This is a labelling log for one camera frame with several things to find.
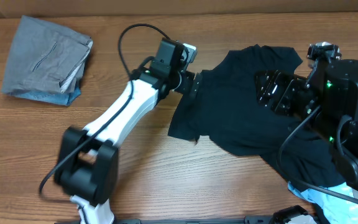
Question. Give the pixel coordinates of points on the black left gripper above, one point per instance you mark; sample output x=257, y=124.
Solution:
x=183, y=87

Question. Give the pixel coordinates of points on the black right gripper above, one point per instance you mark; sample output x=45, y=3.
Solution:
x=291, y=86

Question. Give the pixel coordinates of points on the black t-shirt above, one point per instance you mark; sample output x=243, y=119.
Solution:
x=226, y=110

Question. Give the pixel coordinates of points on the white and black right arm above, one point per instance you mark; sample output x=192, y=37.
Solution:
x=329, y=96

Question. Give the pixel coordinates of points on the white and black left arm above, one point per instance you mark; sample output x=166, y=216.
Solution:
x=87, y=166

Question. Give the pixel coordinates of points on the folded blue garment under shorts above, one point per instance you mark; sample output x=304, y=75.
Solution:
x=64, y=99

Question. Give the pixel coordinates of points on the light blue t-shirt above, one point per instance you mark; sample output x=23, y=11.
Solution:
x=335, y=210

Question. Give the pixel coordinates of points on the folded grey shorts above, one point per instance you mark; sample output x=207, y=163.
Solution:
x=45, y=56

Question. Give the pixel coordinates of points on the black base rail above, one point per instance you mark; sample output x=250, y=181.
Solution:
x=295, y=215

